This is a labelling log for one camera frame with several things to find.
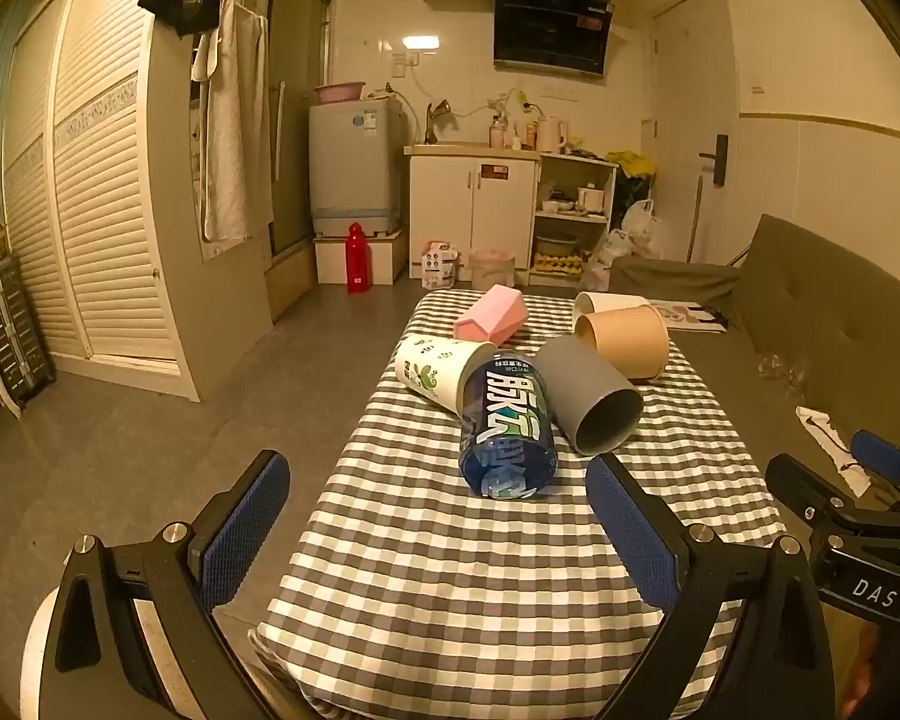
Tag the white sink cabinet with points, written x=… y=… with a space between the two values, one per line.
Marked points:
x=469 y=202

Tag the plain white cup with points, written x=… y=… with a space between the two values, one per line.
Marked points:
x=607 y=301

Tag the white cloth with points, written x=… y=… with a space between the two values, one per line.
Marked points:
x=832 y=442

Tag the white plastic bags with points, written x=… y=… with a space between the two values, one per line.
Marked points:
x=634 y=229

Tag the white washing machine platform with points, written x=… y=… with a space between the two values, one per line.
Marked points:
x=386 y=259

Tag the white round object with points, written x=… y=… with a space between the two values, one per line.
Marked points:
x=37 y=660

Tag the white leaf print cup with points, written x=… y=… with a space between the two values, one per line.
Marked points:
x=431 y=371

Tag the dark ribbed suitcase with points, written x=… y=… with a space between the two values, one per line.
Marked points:
x=11 y=337

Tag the pink trash bin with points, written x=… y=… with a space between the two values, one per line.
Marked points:
x=493 y=270

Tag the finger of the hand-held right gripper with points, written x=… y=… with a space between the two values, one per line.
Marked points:
x=885 y=457
x=795 y=480

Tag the pink bottle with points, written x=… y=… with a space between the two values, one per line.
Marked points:
x=496 y=131

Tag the wall light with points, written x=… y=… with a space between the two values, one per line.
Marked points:
x=420 y=43

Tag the cream kettle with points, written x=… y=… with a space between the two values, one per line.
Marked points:
x=549 y=135

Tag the grey bowl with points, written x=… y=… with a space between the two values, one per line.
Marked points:
x=556 y=244

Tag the white open shelf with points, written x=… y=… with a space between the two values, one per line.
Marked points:
x=611 y=195

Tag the pink basin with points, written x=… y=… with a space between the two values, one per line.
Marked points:
x=339 y=92

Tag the tan paper cup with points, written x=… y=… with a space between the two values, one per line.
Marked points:
x=630 y=345

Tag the metal faucet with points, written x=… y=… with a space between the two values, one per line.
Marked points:
x=436 y=116

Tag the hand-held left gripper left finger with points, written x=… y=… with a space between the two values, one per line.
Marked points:
x=244 y=532

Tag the grey checked tablecloth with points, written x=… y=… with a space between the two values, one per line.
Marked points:
x=450 y=577

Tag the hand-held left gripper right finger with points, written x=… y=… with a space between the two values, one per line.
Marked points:
x=634 y=532

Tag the white door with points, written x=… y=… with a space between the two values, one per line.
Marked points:
x=690 y=90

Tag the white hanging towel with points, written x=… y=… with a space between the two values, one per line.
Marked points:
x=236 y=127

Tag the printed magazine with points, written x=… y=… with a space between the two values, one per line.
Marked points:
x=694 y=313

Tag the pink faceted cup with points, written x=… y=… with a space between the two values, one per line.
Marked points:
x=491 y=315

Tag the red bottle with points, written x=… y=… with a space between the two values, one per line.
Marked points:
x=358 y=262

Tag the person's right hand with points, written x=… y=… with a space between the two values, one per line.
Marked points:
x=881 y=671

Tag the egg tray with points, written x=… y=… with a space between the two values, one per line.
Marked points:
x=559 y=262

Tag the blue washing machine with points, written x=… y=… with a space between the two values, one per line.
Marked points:
x=352 y=165

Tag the black range hood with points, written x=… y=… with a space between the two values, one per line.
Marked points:
x=551 y=26

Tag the glass shower door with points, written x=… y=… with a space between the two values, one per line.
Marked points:
x=296 y=90

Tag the white louvred wardrobe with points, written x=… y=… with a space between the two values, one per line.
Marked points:
x=105 y=187

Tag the broom stick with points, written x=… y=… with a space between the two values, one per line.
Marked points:
x=694 y=217

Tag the grey cup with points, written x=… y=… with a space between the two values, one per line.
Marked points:
x=577 y=382

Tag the blue drink bottle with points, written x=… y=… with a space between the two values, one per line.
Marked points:
x=506 y=427

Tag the grey sofa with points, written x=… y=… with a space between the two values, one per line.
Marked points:
x=810 y=300

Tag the tissue paper pack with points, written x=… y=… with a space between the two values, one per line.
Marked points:
x=440 y=264

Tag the clear plastic wrap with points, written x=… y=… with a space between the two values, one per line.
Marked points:
x=780 y=371

